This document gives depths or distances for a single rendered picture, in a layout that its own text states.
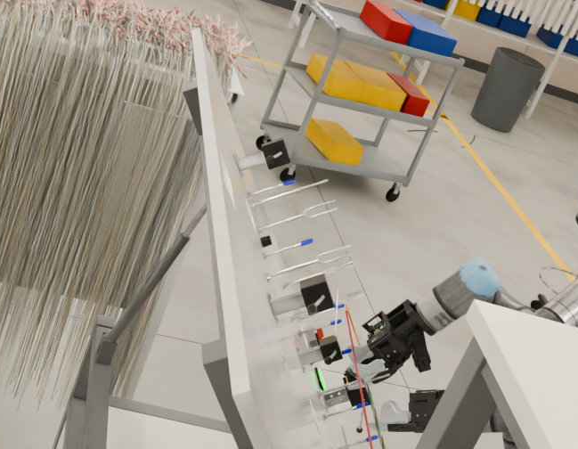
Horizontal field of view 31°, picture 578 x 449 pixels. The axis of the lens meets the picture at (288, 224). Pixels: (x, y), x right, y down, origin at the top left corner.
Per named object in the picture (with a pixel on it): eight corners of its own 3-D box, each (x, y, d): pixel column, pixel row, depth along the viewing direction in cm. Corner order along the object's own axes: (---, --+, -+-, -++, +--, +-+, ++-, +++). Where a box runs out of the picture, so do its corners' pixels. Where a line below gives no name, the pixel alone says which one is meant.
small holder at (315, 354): (296, 358, 172) (337, 345, 172) (295, 343, 181) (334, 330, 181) (305, 383, 173) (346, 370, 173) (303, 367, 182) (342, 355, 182)
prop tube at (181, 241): (110, 348, 216) (191, 236, 206) (110, 356, 213) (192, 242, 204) (97, 342, 215) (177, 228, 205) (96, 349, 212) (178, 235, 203)
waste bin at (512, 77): (524, 139, 907) (557, 73, 882) (482, 129, 885) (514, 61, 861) (497, 117, 943) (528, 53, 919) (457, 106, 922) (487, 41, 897)
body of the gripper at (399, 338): (358, 326, 206) (406, 290, 202) (384, 347, 210) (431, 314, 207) (366, 353, 200) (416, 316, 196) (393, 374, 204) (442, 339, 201)
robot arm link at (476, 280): (509, 292, 199) (492, 281, 192) (464, 325, 202) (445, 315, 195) (490, 261, 203) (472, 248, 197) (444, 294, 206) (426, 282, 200)
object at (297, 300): (266, 307, 146) (328, 288, 145) (266, 289, 157) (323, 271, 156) (276, 338, 146) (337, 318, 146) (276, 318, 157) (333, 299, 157)
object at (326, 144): (365, 167, 690) (432, 15, 647) (399, 206, 650) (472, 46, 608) (232, 142, 642) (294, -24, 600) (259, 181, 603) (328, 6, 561)
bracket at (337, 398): (327, 413, 210) (351, 405, 210) (324, 405, 208) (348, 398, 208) (323, 397, 214) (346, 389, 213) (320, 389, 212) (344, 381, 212)
